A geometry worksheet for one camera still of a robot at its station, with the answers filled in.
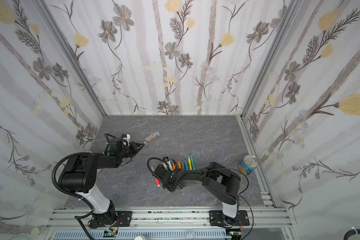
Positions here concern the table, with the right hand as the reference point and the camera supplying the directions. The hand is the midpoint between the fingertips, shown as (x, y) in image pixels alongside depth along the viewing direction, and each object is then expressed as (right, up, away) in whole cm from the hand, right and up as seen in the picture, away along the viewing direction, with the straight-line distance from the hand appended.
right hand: (163, 171), depth 88 cm
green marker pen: (+18, +4, +7) cm, 20 cm away
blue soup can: (+49, +5, -4) cm, 50 cm away
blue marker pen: (+14, +3, +5) cm, 15 cm away
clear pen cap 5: (-14, +15, +14) cm, 25 cm away
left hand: (-15, +18, +7) cm, 24 cm away
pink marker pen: (-3, -5, -2) cm, 6 cm away
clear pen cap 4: (-14, +18, +17) cm, 28 cm away
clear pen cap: (-6, +22, +21) cm, 31 cm away
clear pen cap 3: (-11, +20, +20) cm, 30 cm away
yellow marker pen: (+16, +4, +7) cm, 18 cm away
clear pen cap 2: (-9, +21, +20) cm, 30 cm away
